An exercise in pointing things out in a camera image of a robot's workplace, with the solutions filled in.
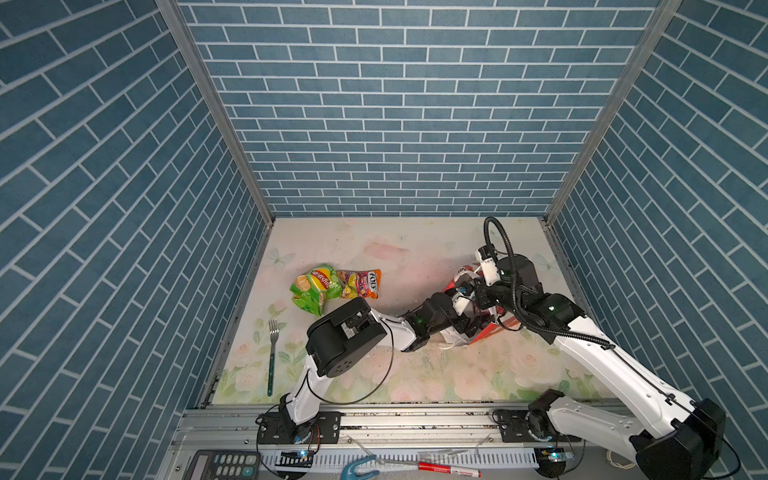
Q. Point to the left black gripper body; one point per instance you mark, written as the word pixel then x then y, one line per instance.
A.
pixel 459 322

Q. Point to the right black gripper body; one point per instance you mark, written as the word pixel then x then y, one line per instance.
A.
pixel 486 295

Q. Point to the red white paper bag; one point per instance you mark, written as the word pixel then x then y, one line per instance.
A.
pixel 492 320

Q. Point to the fruit candy bag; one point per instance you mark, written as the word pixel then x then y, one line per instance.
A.
pixel 360 283

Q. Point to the green chips bag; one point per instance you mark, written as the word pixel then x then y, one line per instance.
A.
pixel 312 289

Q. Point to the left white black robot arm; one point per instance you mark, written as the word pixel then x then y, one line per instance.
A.
pixel 343 337

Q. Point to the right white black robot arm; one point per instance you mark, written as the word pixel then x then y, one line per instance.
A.
pixel 667 434

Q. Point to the red marker pen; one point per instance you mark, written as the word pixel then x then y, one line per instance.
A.
pixel 451 470

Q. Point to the rubber band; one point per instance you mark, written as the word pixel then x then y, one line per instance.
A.
pixel 615 464

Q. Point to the metal fork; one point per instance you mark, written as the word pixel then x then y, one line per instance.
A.
pixel 274 333

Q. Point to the black calculator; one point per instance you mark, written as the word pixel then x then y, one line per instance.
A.
pixel 223 465

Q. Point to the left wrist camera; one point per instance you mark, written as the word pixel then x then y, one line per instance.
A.
pixel 463 302

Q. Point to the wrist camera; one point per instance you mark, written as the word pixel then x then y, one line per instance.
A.
pixel 463 302
pixel 485 256

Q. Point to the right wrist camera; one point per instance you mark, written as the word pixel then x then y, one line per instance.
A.
pixel 485 256

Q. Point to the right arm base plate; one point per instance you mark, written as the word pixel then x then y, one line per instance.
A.
pixel 517 425

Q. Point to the white cable duct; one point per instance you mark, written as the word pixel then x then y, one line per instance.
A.
pixel 333 460

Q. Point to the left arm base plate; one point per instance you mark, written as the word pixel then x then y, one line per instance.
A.
pixel 276 427

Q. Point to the aluminium rail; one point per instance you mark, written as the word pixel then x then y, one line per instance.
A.
pixel 446 425

